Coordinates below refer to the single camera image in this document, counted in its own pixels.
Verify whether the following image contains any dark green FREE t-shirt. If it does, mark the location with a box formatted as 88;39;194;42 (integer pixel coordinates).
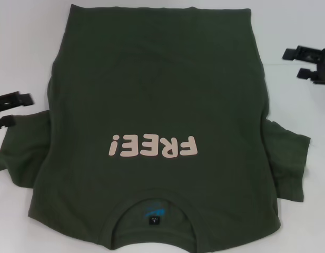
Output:
0;4;312;253

